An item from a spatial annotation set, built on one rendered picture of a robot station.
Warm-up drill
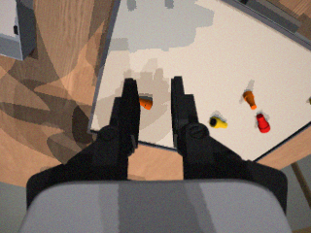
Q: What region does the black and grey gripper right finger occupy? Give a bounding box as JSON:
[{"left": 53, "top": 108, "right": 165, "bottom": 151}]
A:
[{"left": 171, "top": 76, "right": 288, "bottom": 215}]

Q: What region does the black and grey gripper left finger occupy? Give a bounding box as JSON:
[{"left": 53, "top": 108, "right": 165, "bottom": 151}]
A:
[{"left": 26, "top": 78, "right": 141, "bottom": 211}]

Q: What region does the grey open square box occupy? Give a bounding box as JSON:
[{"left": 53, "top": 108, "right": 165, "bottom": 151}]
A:
[{"left": 0, "top": 0, "right": 35, "bottom": 60}]

